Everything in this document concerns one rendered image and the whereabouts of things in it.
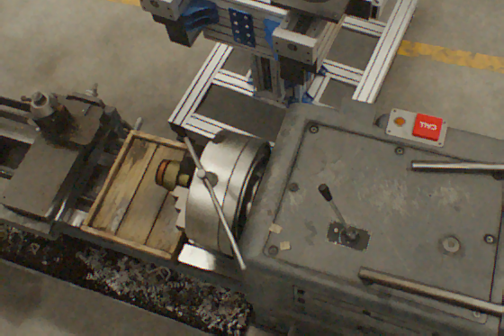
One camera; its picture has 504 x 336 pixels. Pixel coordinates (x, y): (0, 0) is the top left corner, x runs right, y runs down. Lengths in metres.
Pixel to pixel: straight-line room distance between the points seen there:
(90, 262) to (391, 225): 1.15
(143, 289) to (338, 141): 0.94
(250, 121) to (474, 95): 1.17
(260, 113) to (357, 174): 1.37
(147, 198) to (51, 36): 1.95
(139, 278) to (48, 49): 1.84
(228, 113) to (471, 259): 1.63
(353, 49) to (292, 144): 1.55
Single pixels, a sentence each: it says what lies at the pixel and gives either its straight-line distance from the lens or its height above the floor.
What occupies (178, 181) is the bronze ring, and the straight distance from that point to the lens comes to 1.46.
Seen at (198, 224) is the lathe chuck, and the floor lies 1.16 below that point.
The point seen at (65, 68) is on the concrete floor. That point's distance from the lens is 3.30.
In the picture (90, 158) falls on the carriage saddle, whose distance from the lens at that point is 1.80.
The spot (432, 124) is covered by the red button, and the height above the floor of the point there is 1.27.
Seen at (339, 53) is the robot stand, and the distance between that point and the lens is 2.78.
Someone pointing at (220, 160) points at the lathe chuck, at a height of 1.24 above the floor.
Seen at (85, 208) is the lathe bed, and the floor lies 0.84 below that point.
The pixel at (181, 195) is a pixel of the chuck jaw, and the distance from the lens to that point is 1.45.
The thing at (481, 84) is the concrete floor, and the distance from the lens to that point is 3.05.
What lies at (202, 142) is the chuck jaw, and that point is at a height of 1.20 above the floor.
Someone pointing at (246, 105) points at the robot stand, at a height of 0.21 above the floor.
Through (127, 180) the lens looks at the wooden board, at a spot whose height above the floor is 0.88.
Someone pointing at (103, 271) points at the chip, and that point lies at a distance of 2.02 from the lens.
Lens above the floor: 2.39
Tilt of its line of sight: 61 degrees down
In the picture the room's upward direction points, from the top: 11 degrees counter-clockwise
